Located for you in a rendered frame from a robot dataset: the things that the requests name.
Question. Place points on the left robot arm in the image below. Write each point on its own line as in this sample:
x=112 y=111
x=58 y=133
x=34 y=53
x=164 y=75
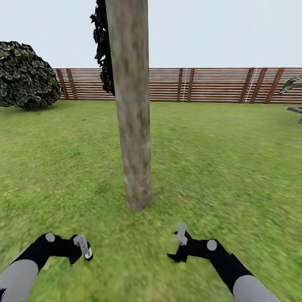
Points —
x=17 y=279

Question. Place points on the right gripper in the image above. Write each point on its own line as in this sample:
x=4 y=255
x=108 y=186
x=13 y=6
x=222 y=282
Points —
x=184 y=250

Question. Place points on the tree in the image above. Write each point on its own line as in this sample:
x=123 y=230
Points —
x=101 y=36
x=128 y=37

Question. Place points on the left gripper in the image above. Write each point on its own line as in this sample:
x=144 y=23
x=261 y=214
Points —
x=72 y=249

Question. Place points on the bush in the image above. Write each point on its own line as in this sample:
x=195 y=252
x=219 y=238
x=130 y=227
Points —
x=291 y=84
x=26 y=80

